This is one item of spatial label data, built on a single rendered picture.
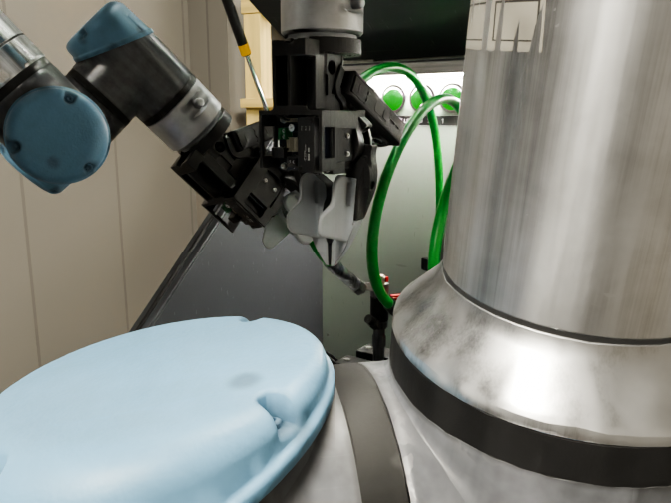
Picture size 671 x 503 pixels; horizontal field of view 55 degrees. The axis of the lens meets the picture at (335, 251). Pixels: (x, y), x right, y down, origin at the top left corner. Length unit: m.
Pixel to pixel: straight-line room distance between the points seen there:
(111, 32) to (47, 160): 0.19
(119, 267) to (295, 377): 2.50
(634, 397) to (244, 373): 0.11
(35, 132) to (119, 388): 0.36
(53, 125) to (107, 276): 2.12
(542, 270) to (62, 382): 0.15
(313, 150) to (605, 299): 0.41
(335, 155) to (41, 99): 0.24
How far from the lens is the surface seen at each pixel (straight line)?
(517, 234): 0.18
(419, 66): 1.19
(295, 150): 0.58
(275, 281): 1.26
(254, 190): 0.73
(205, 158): 0.72
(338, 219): 0.60
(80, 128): 0.54
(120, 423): 0.19
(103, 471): 0.17
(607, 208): 0.17
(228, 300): 1.17
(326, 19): 0.58
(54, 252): 2.49
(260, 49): 2.73
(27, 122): 0.54
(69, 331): 2.58
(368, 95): 0.63
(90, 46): 0.69
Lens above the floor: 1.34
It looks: 12 degrees down
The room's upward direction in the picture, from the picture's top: straight up
